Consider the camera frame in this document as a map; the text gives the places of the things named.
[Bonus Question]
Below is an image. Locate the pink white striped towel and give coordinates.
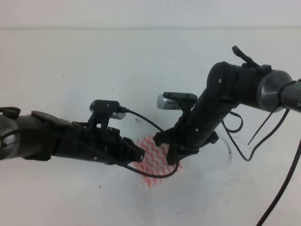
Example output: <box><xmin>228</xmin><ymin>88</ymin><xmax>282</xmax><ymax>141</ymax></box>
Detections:
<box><xmin>133</xmin><ymin>135</ymin><xmax>184</xmax><ymax>188</ymax></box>

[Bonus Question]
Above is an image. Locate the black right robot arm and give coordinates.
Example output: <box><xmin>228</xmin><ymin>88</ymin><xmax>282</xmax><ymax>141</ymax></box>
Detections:
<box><xmin>154</xmin><ymin>46</ymin><xmax>301</xmax><ymax>165</ymax></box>

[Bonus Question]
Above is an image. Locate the black camera cable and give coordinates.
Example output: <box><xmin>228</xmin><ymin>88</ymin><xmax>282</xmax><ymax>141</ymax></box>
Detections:
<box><xmin>221</xmin><ymin>108</ymin><xmax>301</xmax><ymax>226</ymax></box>
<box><xmin>117</xmin><ymin>107</ymin><xmax>180</xmax><ymax>178</ymax></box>

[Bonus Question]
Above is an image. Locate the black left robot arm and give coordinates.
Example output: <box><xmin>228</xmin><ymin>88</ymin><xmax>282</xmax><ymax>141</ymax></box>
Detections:
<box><xmin>0</xmin><ymin>107</ymin><xmax>145</xmax><ymax>165</ymax></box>

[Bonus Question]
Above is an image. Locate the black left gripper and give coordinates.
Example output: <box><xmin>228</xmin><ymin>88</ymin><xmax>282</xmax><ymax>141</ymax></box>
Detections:
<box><xmin>54</xmin><ymin>121</ymin><xmax>145</xmax><ymax>165</ymax></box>

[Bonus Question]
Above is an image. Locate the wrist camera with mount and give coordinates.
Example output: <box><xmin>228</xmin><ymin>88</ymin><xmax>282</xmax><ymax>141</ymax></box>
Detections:
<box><xmin>157</xmin><ymin>92</ymin><xmax>198</xmax><ymax>121</ymax></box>
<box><xmin>87</xmin><ymin>100</ymin><xmax>126</xmax><ymax>129</ymax></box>

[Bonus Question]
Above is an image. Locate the left black camera cable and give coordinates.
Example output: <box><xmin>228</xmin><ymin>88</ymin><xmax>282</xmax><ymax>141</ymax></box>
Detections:
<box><xmin>117</xmin><ymin>107</ymin><xmax>180</xmax><ymax>178</ymax></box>

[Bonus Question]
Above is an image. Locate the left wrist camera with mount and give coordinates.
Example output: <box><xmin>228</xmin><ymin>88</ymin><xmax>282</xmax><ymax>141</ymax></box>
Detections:
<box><xmin>87</xmin><ymin>100</ymin><xmax>126</xmax><ymax>129</ymax></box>

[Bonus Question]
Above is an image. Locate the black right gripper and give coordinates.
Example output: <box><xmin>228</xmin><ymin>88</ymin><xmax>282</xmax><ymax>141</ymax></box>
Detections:
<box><xmin>153</xmin><ymin>115</ymin><xmax>220</xmax><ymax>165</ymax></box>

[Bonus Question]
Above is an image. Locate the right black camera cable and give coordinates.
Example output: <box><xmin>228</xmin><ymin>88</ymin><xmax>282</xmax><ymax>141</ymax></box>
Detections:
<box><xmin>221</xmin><ymin>108</ymin><xmax>301</xmax><ymax>226</ymax></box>

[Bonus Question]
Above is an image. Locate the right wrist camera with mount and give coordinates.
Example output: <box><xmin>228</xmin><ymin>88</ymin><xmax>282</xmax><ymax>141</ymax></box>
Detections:
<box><xmin>157</xmin><ymin>92</ymin><xmax>198</xmax><ymax>121</ymax></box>

